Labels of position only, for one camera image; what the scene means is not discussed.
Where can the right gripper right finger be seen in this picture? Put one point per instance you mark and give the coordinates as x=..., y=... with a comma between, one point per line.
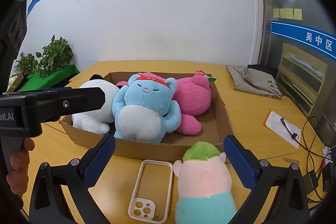
x=289, y=204

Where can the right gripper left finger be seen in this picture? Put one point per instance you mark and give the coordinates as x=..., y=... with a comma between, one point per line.
x=48, y=203

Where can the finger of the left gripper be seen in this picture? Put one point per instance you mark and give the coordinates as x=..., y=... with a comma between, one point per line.
x=55, y=103

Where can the pink green plush pig toy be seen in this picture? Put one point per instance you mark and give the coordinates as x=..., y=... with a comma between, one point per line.
x=204, y=186

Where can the blue plush cat toy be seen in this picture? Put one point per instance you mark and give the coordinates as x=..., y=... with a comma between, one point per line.
x=144, y=109

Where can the beige clear phone case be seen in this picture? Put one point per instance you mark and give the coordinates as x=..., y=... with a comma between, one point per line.
x=150, y=199

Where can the left human hand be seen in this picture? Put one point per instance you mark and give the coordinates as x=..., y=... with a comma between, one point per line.
x=18, y=179

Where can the black power adapter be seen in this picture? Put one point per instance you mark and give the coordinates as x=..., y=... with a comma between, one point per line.
x=310, y=181

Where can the green cloth table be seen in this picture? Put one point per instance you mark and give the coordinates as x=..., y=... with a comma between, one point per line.
x=56, y=79

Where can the small potted plant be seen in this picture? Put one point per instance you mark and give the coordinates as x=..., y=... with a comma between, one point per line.
x=27, y=64

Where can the small black box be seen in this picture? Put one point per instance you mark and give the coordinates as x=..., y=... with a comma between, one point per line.
x=328, y=176

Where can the green potted plant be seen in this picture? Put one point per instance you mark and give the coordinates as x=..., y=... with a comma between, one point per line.
x=56, y=55

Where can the white paper card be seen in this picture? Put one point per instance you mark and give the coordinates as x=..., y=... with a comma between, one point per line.
x=283, y=128

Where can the brown cardboard box tray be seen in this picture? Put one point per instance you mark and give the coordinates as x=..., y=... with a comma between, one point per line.
x=215, y=127

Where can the grey cloth bag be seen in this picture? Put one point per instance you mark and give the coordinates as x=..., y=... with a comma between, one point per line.
x=253, y=81

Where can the pink plush bear toy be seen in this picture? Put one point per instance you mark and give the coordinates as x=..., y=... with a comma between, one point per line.
x=193, y=95

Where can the yellow sticky notes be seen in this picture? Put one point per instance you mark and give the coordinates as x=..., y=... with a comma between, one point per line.
x=288, y=13

